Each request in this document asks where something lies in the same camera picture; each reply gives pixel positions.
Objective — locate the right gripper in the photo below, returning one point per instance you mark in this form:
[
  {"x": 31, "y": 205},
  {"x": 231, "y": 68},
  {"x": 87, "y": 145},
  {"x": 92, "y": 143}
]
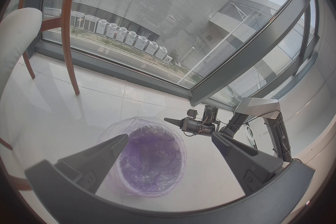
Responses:
[{"x": 194, "y": 125}]

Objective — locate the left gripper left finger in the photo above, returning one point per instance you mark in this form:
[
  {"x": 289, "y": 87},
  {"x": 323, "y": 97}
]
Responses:
[{"x": 97, "y": 160}]

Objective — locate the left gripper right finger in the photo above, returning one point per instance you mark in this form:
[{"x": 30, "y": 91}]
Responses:
[{"x": 246, "y": 162}]

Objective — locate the purple plastic bag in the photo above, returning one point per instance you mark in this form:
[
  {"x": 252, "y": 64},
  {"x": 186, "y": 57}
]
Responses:
[{"x": 152, "y": 154}]

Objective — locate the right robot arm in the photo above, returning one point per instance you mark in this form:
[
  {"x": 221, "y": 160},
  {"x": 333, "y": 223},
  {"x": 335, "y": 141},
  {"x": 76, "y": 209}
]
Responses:
[{"x": 258, "y": 107}]

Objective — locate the white trash bin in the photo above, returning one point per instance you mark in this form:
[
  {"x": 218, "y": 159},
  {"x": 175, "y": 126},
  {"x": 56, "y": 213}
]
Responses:
[{"x": 126, "y": 181}]

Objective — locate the window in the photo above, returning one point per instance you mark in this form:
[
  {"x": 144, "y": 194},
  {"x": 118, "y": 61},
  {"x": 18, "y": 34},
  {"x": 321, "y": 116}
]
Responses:
[{"x": 170, "y": 20}]

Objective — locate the white cushioned wooden chair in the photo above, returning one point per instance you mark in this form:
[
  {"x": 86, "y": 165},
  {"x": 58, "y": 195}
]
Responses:
[{"x": 18, "y": 41}]

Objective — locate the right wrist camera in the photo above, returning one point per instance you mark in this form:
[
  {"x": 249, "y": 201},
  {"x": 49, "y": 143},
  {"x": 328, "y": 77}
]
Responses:
[{"x": 191, "y": 113}]

